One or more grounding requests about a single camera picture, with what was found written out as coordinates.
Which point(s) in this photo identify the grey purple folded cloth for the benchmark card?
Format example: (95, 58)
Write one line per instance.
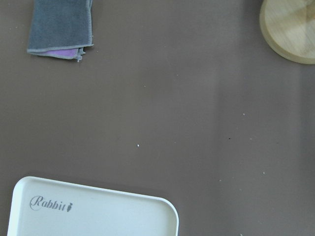
(61, 28)

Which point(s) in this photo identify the round wooden coaster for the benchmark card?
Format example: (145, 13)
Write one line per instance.
(288, 26)

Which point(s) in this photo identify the white Rabbit tray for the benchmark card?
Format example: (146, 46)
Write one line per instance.
(45, 207)

